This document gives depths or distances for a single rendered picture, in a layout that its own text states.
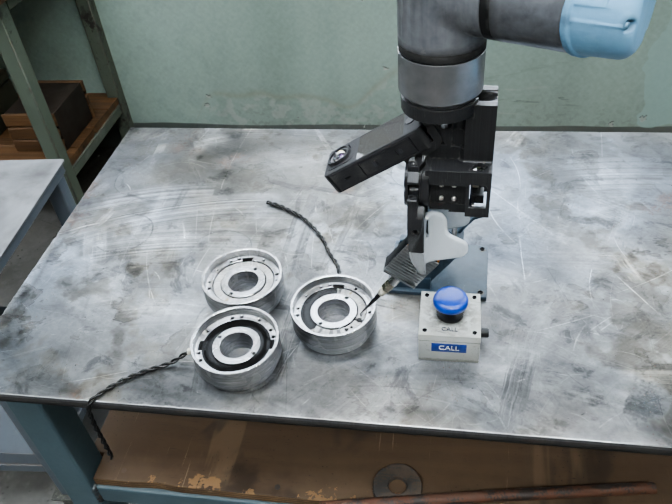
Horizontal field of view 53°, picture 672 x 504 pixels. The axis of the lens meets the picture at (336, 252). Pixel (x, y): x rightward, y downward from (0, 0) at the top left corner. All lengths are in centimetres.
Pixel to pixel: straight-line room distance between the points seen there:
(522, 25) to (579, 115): 202
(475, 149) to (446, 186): 5
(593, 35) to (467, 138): 16
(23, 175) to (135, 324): 68
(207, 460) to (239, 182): 43
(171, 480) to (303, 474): 19
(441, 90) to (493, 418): 37
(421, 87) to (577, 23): 14
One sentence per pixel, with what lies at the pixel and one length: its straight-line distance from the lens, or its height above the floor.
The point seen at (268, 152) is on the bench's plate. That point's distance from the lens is 118.
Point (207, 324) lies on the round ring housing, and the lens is 84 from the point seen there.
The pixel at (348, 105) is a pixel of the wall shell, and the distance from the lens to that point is 252.
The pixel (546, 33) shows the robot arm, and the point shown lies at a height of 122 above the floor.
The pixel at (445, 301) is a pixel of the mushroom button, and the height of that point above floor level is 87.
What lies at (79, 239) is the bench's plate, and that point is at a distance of 109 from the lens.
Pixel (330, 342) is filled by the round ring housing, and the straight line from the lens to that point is 80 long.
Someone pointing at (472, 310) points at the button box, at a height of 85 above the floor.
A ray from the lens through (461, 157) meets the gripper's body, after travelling 65.
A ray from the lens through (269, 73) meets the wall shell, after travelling 252.
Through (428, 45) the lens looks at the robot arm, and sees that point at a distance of 57.
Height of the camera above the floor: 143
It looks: 42 degrees down
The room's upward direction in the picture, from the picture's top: 6 degrees counter-clockwise
